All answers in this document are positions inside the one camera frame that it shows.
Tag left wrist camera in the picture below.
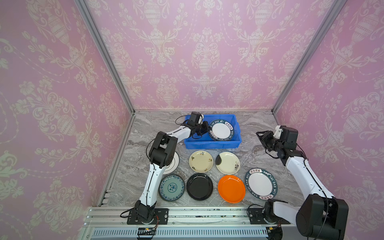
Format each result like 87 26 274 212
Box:
197 113 204 124

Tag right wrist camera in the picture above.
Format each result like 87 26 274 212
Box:
273 126 283 140

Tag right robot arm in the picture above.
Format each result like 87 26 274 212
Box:
256 126 349 240

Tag orange plate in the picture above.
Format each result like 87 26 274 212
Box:
218 175 246 204

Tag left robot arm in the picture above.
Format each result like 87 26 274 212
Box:
130 112 210 224

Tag cream plate black ink blot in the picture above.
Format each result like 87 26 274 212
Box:
215 152 241 175

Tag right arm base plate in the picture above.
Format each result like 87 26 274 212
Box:
246 206 290 225

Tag teal patterned plate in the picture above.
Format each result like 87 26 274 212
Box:
158 175 185 202

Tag corner aluminium post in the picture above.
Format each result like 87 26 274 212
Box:
75 0 135 115
271 0 347 117

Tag left corner aluminium post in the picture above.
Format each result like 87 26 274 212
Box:
75 0 135 115

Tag aluminium front rail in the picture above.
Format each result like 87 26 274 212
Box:
78 206 305 240

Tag white plate black flower outline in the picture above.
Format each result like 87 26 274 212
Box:
164 152 180 175

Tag large green-rim white plate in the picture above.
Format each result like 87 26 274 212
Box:
245 168 278 201

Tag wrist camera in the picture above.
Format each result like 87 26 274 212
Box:
273 126 283 140
197 113 204 124

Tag right corner aluminium post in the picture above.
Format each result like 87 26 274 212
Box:
271 0 347 117

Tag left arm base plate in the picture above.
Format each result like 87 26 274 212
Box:
127 208 169 225

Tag cream plate small motifs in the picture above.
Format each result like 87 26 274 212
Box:
189 150 214 173

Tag small green-rim plate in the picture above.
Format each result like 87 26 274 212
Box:
208 130 219 141
210 119 235 141

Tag blue plastic bin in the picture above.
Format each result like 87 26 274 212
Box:
184 114 242 150

